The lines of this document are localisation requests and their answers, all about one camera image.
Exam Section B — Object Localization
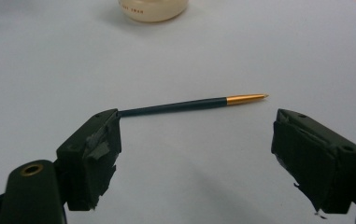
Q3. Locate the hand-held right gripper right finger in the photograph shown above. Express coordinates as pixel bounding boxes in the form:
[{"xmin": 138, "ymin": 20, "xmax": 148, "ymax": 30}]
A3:
[{"xmin": 271, "ymin": 108, "xmax": 356, "ymax": 215}]

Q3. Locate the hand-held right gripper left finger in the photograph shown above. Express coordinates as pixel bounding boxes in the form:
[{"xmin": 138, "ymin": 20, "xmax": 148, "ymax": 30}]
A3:
[{"xmin": 55, "ymin": 108, "xmax": 122, "ymax": 212}]

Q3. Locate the dark pen with gold tip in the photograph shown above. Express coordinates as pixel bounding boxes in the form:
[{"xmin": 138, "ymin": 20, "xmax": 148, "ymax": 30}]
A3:
[{"xmin": 116, "ymin": 93, "xmax": 270, "ymax": 119}]

